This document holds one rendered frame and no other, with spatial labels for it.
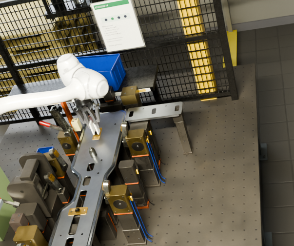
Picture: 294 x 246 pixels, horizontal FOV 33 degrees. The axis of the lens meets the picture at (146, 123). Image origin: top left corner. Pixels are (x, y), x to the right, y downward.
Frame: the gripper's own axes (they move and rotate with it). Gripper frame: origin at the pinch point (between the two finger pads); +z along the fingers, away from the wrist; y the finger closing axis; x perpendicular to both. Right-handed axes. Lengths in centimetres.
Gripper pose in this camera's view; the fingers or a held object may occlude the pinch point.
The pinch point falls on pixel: (94, 127)
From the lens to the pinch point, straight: 244.0
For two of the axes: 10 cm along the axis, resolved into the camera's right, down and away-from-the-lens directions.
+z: 2.5, 7.5, 6.1
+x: 1.2, -6.5, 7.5
